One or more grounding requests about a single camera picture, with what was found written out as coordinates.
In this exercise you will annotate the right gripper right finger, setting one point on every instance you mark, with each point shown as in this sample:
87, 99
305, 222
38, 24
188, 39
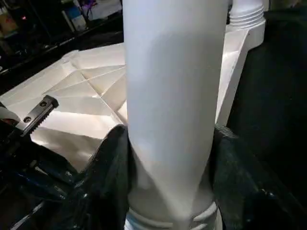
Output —
249, 191

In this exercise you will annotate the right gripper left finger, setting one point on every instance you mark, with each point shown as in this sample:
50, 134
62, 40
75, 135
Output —
103, 187

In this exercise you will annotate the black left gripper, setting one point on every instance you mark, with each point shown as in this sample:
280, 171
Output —
38, 115

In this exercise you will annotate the white plastic table top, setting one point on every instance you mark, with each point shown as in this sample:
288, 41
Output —
86, 86

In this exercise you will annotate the white plastic table leg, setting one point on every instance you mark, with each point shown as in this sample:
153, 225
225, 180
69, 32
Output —
172, 96
247, 12

